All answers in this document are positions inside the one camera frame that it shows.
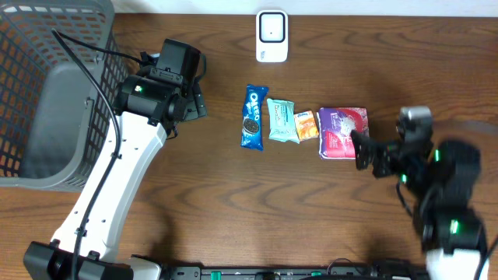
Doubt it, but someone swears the blue Oreo cookie pack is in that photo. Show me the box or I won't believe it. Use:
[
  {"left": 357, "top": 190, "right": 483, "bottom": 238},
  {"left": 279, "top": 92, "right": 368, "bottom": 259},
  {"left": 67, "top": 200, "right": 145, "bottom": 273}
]
[{"left": 240, "top": 84, "right": 268, "bottom": 151}]

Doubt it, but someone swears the teal wet wipes pack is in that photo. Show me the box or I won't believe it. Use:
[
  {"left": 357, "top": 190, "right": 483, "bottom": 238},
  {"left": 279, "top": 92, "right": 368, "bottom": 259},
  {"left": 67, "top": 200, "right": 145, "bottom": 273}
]
[{"left": 267, "top": 98, "right": 300, "bottom": 144}]

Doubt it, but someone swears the grey plastic mesh basket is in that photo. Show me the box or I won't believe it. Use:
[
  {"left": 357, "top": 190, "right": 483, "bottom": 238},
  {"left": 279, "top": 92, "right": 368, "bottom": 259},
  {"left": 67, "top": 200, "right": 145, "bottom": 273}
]
[{"left": 1, "top": 0, "right": 128, "bottom": 192}]

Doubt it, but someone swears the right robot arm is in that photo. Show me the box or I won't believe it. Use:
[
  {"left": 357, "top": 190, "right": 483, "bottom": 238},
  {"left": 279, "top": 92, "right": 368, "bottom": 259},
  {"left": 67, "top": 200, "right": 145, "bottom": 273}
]
[{"left": 351, "top": 117, "right": 490, "bottom": 279}]

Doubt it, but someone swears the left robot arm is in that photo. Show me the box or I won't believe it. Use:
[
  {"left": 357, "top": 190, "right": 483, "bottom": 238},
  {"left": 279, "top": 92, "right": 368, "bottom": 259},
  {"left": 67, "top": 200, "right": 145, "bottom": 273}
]
[{"left": 23, "top": 39, "right": 207, "bottom": 279}]

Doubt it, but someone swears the pink purple floral packet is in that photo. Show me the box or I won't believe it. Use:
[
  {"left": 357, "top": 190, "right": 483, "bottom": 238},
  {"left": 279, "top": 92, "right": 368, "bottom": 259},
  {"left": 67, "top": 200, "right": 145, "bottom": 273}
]
[{"left": 317, "top": 107, "right": 369, "bottom": 159}]

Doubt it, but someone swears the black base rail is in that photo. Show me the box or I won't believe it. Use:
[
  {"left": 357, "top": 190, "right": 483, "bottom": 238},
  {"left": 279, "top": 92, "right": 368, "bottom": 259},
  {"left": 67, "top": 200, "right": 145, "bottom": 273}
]
[{"left": 132, "top": 256, "right": 429, "bottom": 280}]

